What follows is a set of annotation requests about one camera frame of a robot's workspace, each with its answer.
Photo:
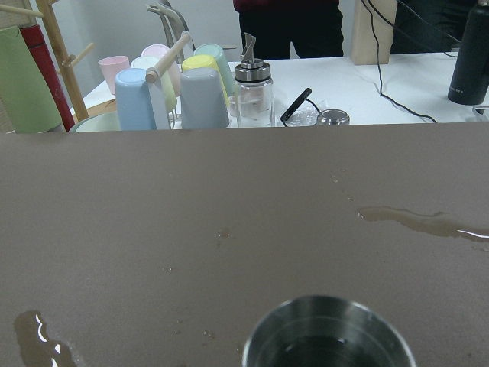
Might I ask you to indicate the yellow plastic cup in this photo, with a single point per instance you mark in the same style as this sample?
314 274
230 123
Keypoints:
204 61

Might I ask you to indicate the mint green plastic cup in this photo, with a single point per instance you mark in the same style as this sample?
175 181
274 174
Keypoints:
217 52

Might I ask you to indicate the steel lid on table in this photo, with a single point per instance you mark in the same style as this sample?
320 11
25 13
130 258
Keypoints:
333 117

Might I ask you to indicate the standing person dark clothes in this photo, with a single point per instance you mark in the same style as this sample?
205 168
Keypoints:
313 28

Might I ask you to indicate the blue plastic cup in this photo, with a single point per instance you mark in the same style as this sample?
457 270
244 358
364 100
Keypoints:
133 101

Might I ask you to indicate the black water bottle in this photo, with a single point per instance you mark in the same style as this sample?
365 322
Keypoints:
469 82

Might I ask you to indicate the white plate green rim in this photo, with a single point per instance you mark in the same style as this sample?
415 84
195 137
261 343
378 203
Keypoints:
104 122

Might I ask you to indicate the grey plastic cup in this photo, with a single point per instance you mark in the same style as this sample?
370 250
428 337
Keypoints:
202 100

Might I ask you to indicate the pink plastic cup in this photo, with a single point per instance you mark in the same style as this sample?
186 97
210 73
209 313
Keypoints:
110 67

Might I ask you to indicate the wooden cup rack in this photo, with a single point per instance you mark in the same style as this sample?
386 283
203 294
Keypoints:
67 61

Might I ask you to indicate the glass oil dispenser bottle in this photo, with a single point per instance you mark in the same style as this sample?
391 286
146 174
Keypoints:
254 92

